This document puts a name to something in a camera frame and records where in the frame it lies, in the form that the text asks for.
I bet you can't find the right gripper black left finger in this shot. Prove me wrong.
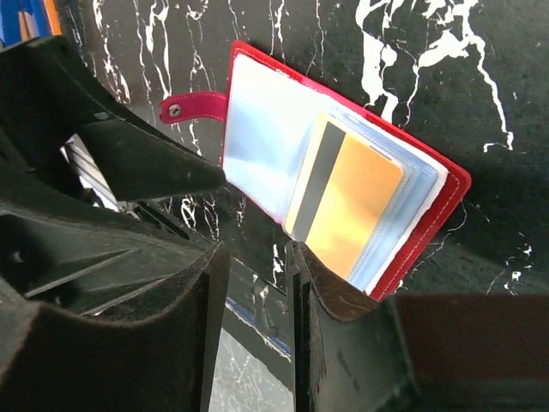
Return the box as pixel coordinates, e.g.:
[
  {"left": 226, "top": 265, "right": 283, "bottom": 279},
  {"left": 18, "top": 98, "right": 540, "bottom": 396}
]
[{"left": 1, "top": 202, "right": 230, "bottom": 411}]

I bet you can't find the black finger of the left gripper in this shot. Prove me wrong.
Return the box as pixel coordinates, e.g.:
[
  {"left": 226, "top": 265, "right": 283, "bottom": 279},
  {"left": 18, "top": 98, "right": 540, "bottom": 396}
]
[{"left": 1, "top": 36, "right": 226, "bottom": 202}]

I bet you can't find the red leather card holder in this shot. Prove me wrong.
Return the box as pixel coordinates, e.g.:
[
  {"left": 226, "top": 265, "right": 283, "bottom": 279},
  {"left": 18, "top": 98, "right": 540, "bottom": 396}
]
[{"left": 160, "top": 41, "right": 471, "bottom": 300}]

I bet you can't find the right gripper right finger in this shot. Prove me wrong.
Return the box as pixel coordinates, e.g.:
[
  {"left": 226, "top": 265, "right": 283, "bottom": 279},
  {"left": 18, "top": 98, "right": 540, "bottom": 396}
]
[{"left": 286, "top": 241, "right": 419, "bottom": 411}]

